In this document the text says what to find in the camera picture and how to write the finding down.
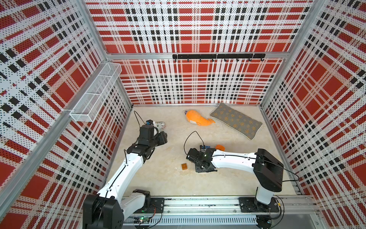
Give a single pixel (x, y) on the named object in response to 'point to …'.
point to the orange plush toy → (194, 117)
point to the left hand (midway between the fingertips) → (165, 135)
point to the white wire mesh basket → (88, 108)
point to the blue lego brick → (207, 147)
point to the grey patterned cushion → (240, 122)
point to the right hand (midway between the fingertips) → (203, 167)
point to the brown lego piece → (184, 166)
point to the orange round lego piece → (220, 147)
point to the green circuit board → (143, 220)
